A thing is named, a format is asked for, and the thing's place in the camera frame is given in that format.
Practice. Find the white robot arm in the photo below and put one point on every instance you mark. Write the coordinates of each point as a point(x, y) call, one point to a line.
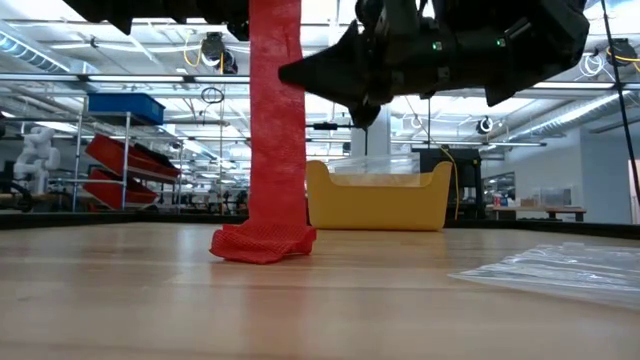
point(37, 155)

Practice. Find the red bandage strip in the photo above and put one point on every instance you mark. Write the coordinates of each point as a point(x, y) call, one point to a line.
point(277, 125)

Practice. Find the metal shelf rack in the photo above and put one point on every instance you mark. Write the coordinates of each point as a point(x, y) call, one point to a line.
point(78, 150)

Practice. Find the red storage bins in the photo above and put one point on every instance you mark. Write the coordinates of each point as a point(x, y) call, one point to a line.
point(115, 150)

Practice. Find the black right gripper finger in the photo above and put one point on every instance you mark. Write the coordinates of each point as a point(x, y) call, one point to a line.
point(335, 70)

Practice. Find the blue storage bin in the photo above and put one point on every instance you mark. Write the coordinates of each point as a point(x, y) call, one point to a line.
point(125, 107)

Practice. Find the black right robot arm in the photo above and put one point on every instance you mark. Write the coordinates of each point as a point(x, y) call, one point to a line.
point(525, 40)

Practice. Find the black tubular stand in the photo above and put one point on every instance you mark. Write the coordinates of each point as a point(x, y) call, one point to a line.
point(325, 125)

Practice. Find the yellow plastic bin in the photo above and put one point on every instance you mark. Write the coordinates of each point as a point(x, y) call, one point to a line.
point(380, 210)

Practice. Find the black tall cabinet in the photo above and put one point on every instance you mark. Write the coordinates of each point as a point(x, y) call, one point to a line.
point(472, 185)

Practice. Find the wooden background table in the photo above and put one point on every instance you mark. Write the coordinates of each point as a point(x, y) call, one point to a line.
point(540, 211)

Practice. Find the silver ventilation duct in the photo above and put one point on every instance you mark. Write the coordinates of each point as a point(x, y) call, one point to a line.
point(30, 55)
point(575, 115)

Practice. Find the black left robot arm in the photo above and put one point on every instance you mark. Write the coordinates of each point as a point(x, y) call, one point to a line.
point(110, 9)

